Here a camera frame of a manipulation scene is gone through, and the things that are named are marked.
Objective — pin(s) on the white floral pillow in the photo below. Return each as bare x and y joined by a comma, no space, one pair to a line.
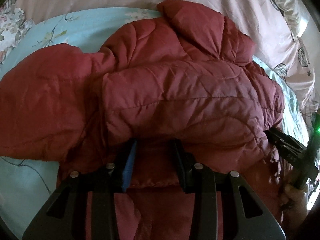
14,26

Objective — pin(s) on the dark red puffer jacket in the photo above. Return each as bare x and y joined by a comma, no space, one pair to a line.
188,74

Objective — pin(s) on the person's right hand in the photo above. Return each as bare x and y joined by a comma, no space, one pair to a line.
294,205

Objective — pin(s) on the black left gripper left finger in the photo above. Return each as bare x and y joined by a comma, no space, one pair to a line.
119,171

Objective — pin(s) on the light blue floral bedsheet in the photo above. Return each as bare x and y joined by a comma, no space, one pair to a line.
90,210

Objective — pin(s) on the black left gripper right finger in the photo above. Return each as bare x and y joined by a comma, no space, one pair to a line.
193,176

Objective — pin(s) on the cream ruffled pillow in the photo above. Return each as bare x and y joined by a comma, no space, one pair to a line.
295,14

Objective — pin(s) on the pink quilt with plaid hearts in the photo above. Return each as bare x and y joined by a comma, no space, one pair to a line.
294,60

